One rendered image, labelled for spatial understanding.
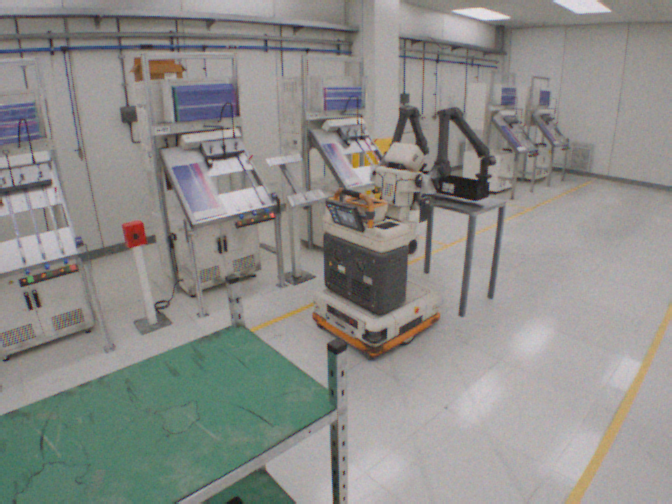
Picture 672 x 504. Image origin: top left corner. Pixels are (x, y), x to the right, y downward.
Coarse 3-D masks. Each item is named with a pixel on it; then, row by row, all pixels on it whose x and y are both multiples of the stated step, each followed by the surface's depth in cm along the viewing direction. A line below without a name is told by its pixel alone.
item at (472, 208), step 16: (432, 208) 346; (448, 208) 282; (464, 208) 275; (480, 208) 275; (432, 224) 353; (496, 240) 304; (496, 256) 308; (464, 272) 285; (496, 272) 313; (464, 288) 289; (464, 304) 293
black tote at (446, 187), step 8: (448, 176) 308; (456, 176) 302; (440, 184) 296; (448, 184) 290; (456, 184) 285; (464, 184) 280; (472, 184) 294; (480, 184) 275; (488, 184) 282; (440, 192) 298; (448, 192) 292; (456, 192) 287; (464, 192) 282; (472, 192) 277; (480, 192) 278; (488, 192) 285; (472, 200) 278
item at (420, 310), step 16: (416, 288) 281; (320, 304) 275; (336, 304) 264; (352, 304) 262; (416, 304) 262; (432, 304) 271; (320, 320) 280; (336, 320) 266; (368, 320) 244; (384, 320) 244; (400, 320) 252; (416, 320) 263; (432, 320) 276; (352, 336) 256; (368, 336) 245; (384, 336) 247; (400, 336) 257; (368, 352) 246
